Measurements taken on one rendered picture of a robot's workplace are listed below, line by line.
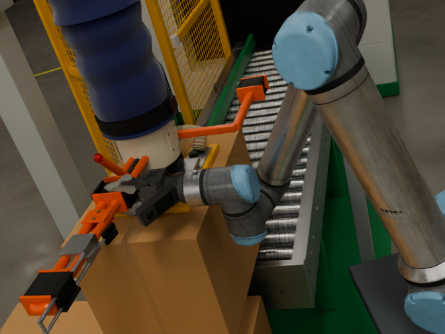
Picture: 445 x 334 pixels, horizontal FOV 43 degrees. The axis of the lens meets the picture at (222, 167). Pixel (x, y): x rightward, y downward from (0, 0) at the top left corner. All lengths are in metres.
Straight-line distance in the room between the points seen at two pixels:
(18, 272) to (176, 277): 2.20
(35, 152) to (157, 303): 1.49
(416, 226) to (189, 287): 0.67
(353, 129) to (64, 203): 2.23
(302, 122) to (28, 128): 1.84
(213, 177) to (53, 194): 1.82
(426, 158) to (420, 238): 2.37
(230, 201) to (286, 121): 0.23
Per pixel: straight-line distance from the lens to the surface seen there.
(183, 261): 1.50
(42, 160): 2.95
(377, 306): 1.61
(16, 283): 3.57
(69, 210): 3.08
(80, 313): 2.23
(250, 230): 1.39
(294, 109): 1.24
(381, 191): 1.09
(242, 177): 1.30
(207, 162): 1.71
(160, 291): 1.60
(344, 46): 0.98
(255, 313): 1.94
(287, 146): 1.32
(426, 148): 3.61
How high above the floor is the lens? 1.92
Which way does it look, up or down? 30 degrees down
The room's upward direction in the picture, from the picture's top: 17 degrees counter-clockwise
